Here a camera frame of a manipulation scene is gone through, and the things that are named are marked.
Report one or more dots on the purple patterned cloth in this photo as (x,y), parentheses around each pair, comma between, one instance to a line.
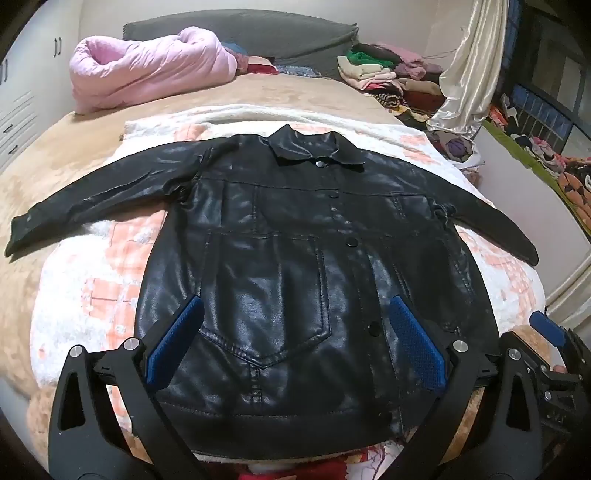
(455,148)

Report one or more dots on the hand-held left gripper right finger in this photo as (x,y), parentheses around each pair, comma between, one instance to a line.
(415,341)

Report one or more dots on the pink quilt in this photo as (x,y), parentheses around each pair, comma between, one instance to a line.
(152,69)

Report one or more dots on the grey headboard cushion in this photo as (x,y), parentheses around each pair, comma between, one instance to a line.
(286,37)

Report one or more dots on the heap of colourful clothes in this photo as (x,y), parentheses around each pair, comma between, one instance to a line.
(549,147)

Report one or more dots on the cream satin curtain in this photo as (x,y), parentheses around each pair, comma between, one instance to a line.
(471,69)

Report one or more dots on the black leather jacket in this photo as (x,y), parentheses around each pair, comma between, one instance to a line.
(277,258)

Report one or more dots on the white wardrobe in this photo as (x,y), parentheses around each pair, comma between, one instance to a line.
(27,83)

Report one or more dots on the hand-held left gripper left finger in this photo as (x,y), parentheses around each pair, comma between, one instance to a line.
(174,341)

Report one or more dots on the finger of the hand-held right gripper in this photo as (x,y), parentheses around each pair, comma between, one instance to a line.
(548,326)

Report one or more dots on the pile of folded clothes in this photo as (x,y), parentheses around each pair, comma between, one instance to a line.
(392,76)

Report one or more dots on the white and pink fleece blanket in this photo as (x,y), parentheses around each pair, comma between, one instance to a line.
(87,286)

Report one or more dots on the red and blue crumpled clothes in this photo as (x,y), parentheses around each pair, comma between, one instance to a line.
(258,62)

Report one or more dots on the window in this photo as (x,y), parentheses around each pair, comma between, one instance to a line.
(554,69)

